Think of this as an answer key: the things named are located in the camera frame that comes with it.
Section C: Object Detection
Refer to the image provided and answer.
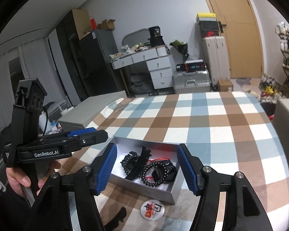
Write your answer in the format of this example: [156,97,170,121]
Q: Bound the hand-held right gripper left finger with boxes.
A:
[30,143,118,231]

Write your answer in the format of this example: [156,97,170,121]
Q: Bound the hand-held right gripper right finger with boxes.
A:
[177,144,265,231]

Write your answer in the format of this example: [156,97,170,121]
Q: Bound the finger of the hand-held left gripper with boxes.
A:
[67,127,98,138]
[78,130,109,151]

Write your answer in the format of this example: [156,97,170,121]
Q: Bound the black beaded bracelet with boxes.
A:
[121,151,140,174]
[141,162,178,187]

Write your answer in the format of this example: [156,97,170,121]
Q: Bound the silver rectangular box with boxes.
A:
[93,136,189,205]

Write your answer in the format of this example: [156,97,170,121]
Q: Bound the black hair clip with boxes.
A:
[125,147,152,181]
[104,206,127,231]

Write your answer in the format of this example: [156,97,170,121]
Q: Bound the round printed badge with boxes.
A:
[141,200,165,220]

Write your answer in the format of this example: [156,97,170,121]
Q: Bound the person's left forearm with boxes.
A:
[0,188,36,231]

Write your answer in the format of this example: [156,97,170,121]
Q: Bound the person's left hand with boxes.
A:
[6,160,62,198]

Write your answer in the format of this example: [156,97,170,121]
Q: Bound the grey bedside cabinet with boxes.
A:
[57,90,127,131]

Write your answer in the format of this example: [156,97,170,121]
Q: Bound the checked blanket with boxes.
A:
[55,91,289,231]

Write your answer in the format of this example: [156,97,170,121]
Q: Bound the black refrigerator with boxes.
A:
[78,29,119,97]

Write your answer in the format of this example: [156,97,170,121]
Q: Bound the grey bag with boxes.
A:
[130,73,155,96]

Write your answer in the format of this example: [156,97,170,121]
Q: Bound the grey curtain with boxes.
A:
[0,36,61,136]

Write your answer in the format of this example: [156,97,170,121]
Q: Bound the dark tall wardrobe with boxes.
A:
[56,9,91,102]

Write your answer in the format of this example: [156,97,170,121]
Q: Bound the silver suitcase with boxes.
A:
[171,68,212,94]

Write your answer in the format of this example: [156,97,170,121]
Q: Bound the small cardboard box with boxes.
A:
[217,78,234,92]

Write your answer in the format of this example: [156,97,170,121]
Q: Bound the white desk with drawers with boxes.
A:
[110,45,175,90]

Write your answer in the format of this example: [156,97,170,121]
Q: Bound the grey arched mirror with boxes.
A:
[121,28,151,51]

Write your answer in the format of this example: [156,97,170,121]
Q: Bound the grey bed board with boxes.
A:
[272,98,289,169]

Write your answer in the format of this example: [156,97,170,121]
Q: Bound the beige suitcase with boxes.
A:
[202,35,232,86]

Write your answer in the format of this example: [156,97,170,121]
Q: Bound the black bags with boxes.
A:
[148,26,166,47]

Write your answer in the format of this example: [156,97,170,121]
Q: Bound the dark flower bouquet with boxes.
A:
[170,39,190,61]

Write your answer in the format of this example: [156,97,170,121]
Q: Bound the red and black shoe box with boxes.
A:
[199,29,220,38]

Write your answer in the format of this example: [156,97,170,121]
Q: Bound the wooden door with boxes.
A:
[197,0,264,79]

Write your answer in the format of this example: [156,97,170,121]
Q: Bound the black cable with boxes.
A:
[42,108,49,136]

